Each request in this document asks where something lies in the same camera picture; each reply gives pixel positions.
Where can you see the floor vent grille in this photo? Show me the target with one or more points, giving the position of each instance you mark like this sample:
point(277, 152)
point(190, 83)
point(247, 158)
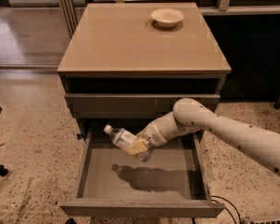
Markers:
point(261, 220)

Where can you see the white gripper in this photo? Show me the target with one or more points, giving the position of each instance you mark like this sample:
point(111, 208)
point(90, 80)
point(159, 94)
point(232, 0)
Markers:
point(152, 133)

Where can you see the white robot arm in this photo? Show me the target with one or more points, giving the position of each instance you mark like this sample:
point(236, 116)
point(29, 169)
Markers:
point(190, 116)

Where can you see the closed grey top drawer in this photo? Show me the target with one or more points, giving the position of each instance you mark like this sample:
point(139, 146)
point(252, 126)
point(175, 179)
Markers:
point(130, 106)

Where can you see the clear plastic water bottle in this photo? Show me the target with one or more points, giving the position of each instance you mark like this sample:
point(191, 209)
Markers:
point(122, 138)

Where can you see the grey drawer cabinet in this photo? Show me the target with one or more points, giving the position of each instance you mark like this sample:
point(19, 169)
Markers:
point(120, 49)

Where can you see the metal railing post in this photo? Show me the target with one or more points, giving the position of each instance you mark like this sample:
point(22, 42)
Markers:
point(70, 16)

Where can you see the open grey middle drawer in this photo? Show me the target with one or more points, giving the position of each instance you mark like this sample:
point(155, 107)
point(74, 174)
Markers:
point(110, 183)

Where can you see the white bowl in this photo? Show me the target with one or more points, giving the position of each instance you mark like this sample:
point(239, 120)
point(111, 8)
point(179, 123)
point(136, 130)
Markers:
point(167, 17)

